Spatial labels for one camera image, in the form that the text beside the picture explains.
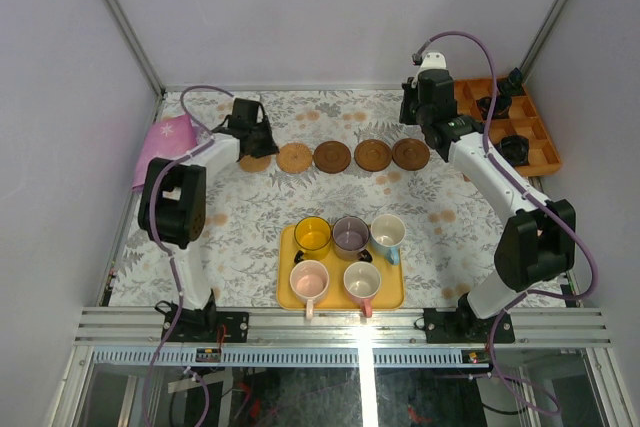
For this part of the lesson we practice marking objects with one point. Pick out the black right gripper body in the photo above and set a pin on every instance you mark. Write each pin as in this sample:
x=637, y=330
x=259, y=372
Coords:
x=411, y=113

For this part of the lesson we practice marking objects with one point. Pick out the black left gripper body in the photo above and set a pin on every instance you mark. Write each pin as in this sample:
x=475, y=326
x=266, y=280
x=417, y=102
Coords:
x=263, y=143

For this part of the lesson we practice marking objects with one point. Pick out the light woven coaster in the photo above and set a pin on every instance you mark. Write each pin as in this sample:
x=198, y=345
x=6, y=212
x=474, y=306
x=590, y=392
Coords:
x=254, y=165
x=294, y=158

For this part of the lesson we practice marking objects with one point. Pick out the dark brown wooden coaster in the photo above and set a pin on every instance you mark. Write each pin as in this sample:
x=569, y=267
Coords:
x=373, y=155
x=410, y=154
x=332, y=157

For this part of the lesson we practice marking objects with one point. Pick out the blue mug cream inside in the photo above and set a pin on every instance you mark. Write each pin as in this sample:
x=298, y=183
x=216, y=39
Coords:
x=387, y=235

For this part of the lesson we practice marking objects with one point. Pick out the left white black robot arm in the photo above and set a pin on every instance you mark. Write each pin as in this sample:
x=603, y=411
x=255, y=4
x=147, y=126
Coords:
x=173, y=203

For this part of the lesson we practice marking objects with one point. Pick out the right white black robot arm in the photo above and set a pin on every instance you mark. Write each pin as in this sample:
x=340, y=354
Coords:
x=534, y=247

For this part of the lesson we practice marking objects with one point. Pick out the yellow glass cup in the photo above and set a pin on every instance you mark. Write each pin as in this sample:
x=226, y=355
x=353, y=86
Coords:
x=313, y=236

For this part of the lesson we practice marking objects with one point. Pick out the black object in tray middle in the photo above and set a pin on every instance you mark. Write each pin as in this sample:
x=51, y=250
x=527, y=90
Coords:
x=501, y=107

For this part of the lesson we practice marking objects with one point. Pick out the black object in tray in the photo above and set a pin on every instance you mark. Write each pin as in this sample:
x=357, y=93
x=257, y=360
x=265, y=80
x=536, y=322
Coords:
x=501, y=107
x=512, y=84
x=514, y=149

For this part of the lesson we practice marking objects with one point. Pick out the pink star cloth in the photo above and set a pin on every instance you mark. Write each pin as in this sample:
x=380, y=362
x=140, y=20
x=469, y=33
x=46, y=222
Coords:
x=170, y=138

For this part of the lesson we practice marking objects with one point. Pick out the black object in tray back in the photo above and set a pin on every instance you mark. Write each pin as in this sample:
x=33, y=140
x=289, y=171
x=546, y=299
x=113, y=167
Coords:
x=512, y=84

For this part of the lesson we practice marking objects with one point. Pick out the black object in tray front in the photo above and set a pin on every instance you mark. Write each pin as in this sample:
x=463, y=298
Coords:
x=514, y=149

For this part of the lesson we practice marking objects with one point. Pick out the orange compartment tray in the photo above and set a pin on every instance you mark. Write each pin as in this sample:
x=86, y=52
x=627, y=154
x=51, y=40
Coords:
x=523, y=119

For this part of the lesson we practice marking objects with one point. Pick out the black clip on tray left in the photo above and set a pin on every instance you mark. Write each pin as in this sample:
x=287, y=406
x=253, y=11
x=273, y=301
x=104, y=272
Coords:
x=299, y=257

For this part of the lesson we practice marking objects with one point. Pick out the black clip on tray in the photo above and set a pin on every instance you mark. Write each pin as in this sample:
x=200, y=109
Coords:
x=299, y=257
x=365, y=256

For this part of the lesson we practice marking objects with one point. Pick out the purple mug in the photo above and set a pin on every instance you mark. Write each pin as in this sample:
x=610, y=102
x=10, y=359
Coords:
x=350, y=235

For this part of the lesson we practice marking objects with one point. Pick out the black clip on tray right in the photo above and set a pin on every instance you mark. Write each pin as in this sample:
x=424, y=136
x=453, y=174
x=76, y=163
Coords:
x=365, y=256

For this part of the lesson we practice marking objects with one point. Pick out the pink mug left front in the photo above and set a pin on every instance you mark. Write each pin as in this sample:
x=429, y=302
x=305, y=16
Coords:
x=309, y=281

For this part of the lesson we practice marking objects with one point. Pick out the yellow plastic tray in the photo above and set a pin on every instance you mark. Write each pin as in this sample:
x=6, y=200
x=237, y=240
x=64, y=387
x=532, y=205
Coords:
x=390, y=296

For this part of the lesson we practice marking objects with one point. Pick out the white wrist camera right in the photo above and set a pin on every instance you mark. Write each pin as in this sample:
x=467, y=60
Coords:
x=429, y=60

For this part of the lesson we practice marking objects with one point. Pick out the cream mug pink handle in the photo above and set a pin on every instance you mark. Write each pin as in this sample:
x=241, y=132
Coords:
x=362, y=282

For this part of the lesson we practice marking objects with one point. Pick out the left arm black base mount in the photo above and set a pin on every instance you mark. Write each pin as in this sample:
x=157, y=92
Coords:
x=210, y=325

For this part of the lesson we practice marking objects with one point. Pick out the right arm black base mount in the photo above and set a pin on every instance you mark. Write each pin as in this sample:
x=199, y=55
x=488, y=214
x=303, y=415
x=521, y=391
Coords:
x=461, y=326

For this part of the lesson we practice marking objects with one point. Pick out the aluminium front rail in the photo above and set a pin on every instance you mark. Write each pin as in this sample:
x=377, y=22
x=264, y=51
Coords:
x=274, y=327

